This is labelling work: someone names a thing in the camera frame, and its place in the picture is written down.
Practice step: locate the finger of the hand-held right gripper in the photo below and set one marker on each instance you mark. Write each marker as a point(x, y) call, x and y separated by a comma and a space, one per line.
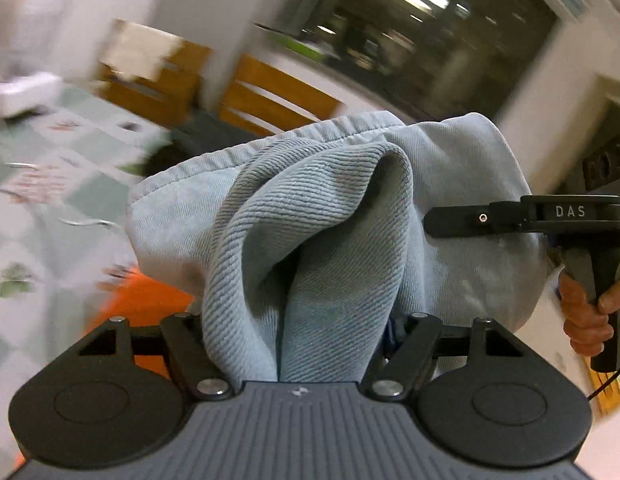
point(465, 219)

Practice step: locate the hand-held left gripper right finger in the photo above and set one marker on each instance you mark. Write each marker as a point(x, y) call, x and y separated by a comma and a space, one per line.
point(412, 345)

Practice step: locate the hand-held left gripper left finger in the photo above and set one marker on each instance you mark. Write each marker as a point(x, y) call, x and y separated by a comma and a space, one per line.
point(189, 347)

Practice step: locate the light blue garment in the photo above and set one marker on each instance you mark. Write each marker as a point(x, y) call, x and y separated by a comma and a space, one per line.
point(315, 220)

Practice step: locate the person's right hand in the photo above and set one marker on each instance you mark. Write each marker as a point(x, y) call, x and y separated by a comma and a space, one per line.
point(580, 315)

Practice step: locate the orange blanket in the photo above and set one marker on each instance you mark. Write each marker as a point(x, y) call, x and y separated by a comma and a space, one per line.
point(149, 305)

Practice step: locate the window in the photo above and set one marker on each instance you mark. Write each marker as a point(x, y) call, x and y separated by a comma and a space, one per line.
point(420, 30)

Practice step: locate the patterned tablecloth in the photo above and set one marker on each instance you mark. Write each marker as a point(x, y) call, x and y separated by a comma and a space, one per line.
point(49, 200)

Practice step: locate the wooden chair with curved slots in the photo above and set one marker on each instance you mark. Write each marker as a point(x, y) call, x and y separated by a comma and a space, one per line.
point(270, 95)

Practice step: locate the white cloth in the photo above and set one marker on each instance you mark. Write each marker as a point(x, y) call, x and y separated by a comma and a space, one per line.
point(139, 50)

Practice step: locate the white appliance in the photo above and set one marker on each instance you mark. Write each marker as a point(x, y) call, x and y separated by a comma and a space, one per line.
point(24, 92)

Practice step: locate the clear plastic bag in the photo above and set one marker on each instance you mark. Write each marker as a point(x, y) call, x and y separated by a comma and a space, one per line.
point(24, 15)

